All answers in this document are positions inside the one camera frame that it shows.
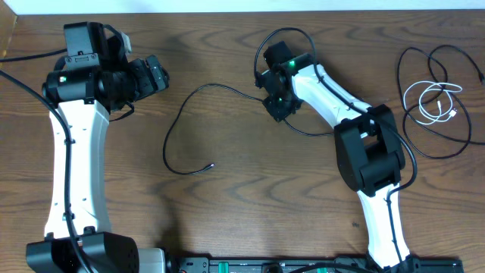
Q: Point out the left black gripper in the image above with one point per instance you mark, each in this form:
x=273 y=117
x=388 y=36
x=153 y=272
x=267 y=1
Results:
x=149 y=83

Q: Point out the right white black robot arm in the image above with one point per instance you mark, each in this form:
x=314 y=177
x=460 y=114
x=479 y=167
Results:
x=368 y=155

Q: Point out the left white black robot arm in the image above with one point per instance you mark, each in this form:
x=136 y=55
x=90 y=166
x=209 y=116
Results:
x=94 y=79

